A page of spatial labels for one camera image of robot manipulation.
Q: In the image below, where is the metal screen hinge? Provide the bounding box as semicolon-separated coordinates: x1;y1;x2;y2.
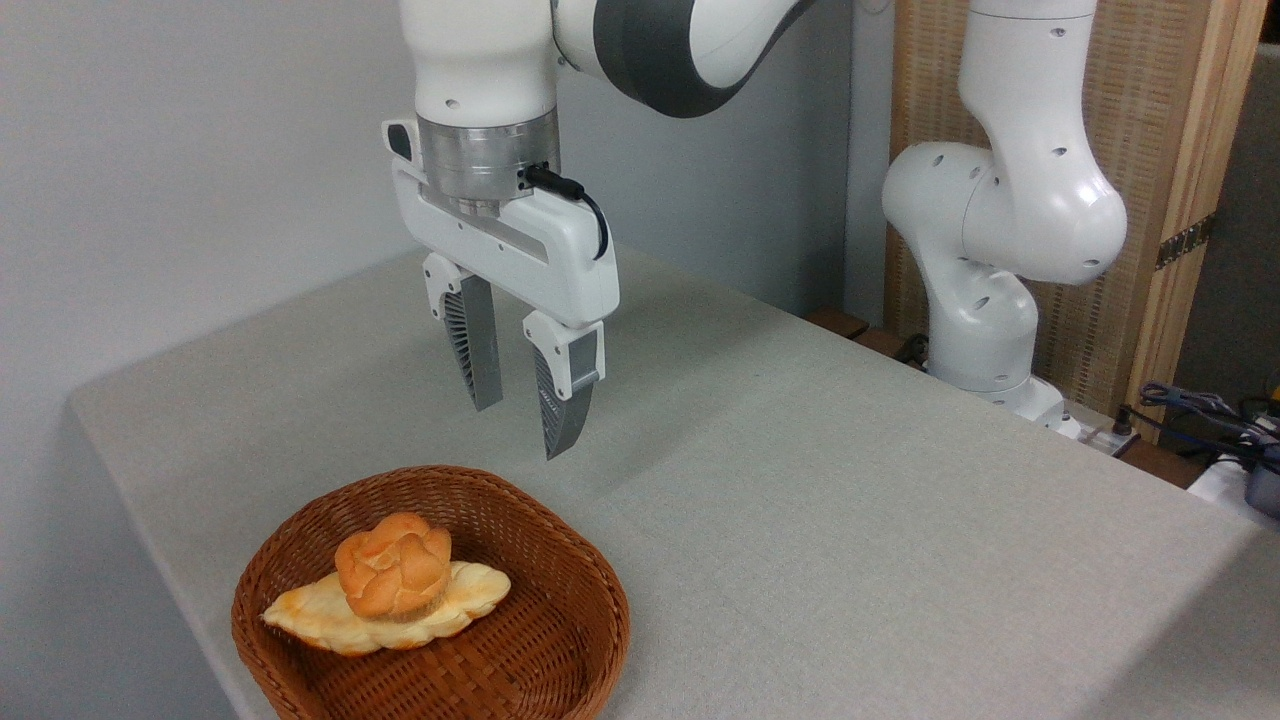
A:
1155;212;1217;271

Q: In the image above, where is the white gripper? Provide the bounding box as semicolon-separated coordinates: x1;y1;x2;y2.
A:
382;118;620;462

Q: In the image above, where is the round golden bread roll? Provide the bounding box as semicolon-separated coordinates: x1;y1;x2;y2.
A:
334;513;453;622

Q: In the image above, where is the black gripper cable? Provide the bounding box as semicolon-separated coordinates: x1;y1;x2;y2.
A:
520;163;610;261

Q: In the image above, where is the grey tablecloth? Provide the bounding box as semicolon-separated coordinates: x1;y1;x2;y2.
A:
68;243;1280;720

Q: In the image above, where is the brown woven wicker basket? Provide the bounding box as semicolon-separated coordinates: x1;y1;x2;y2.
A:
231;465;632;720

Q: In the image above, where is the wooden rattan folding screen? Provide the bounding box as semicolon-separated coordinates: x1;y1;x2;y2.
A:
885;0;1269;443

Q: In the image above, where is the long braided bread loaf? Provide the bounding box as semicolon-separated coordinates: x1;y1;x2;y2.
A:
261;560;512;658

